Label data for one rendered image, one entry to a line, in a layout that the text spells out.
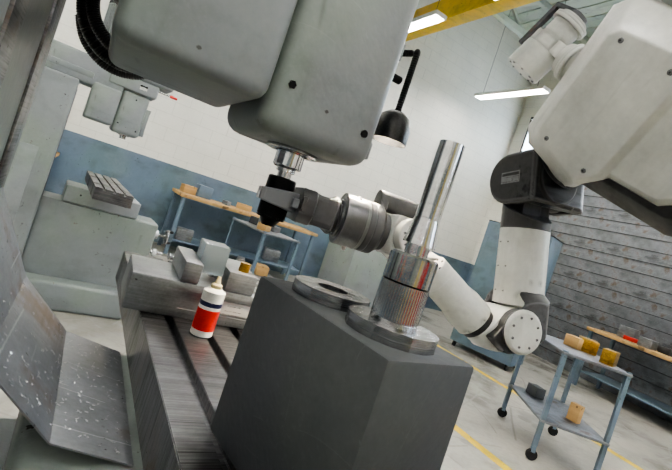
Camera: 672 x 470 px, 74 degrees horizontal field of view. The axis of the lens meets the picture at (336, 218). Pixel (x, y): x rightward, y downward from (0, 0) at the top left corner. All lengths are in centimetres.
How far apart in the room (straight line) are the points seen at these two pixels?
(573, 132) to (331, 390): 54
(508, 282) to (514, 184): 18
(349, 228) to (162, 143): 659
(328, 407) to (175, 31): 43
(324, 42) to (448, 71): 903
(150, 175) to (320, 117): 663
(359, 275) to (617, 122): 465
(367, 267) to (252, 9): 479
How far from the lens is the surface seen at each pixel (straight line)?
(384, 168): 869
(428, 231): 42
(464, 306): 82
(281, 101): 63
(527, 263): 89
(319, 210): 70
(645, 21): 76
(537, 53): 87
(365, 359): 38
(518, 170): 89
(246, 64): 60
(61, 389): 72
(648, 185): 74
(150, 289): 90
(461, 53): 994
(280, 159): 72
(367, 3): 71
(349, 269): 514
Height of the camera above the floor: 123
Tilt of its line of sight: level
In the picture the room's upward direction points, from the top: 18 degrees clockwise
